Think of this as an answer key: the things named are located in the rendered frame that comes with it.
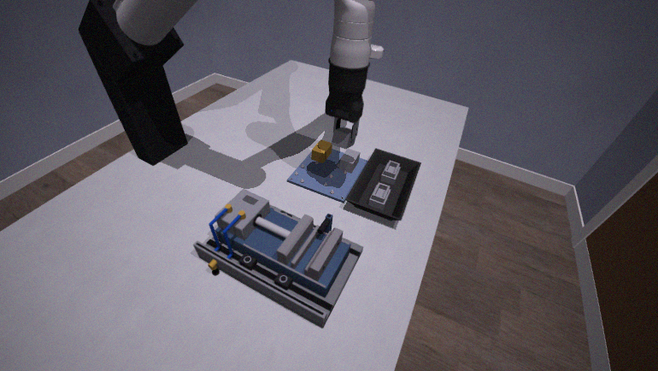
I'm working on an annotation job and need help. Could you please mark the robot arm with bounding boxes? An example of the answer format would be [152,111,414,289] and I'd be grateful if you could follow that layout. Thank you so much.
[113,0,375,45]

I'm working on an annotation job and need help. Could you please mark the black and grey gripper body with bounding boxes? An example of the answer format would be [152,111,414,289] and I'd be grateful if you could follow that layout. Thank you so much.
[325,34,384,122]

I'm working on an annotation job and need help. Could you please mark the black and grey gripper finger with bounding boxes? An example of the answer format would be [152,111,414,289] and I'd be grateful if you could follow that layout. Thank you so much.
[351,119,360,139]
[333,117,341,133]

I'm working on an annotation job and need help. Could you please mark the yellow brass block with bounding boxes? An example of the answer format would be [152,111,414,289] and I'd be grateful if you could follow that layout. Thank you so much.
[312,140,332,163]

